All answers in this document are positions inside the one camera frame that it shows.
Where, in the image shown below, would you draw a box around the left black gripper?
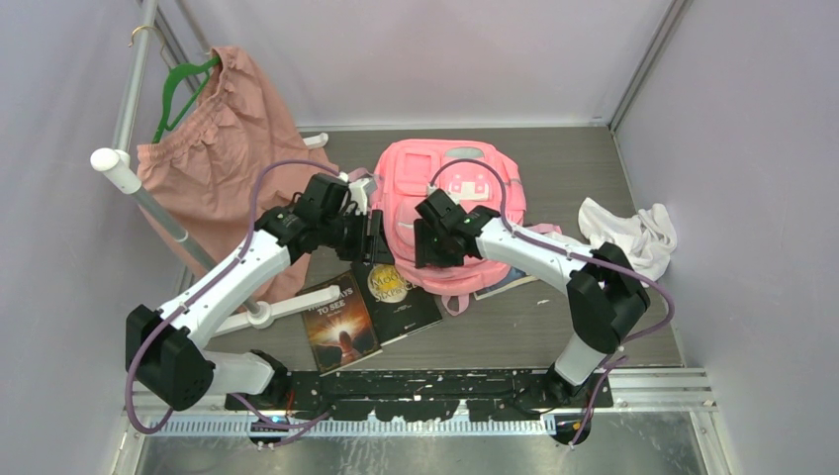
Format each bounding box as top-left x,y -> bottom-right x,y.
320,207 -> 394,264

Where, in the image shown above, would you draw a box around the Moon and Sixpence book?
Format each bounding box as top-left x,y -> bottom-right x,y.
350,262 -> 443,345

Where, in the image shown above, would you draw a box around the pink student backpack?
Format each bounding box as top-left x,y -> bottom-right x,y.
360,139 -> 527,316

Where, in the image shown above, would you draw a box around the Three Days To See book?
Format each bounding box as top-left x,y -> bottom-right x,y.
301,270 -> 382,376

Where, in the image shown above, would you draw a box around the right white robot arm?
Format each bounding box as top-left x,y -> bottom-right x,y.
415,190 -> 650,407

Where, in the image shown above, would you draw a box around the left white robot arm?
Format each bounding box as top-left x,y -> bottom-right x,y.
125,173 -> 386,411

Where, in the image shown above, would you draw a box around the blue book under backpack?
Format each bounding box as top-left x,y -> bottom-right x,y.
473,267 -> 537,301

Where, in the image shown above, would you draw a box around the pink shorts on hanger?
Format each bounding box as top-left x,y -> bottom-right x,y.
137,47 -> 336,262

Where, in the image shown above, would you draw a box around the white crumpled cloth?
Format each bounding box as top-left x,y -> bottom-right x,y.
578,198 -> 678,281

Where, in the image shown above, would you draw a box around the green clothes hanger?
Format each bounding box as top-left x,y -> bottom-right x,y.
151,55 -> 223,144

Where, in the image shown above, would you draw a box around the white clothes rack stand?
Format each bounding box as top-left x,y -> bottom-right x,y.
90,1 -> 340,338

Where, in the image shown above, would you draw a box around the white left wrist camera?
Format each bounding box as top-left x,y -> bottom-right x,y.
338,169 -> 377,215

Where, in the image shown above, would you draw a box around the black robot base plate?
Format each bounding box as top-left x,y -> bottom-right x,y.
225,368 -> 613,423

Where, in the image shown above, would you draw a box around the white slotted cable duct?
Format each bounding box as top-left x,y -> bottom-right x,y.
156,414 -> 556,437

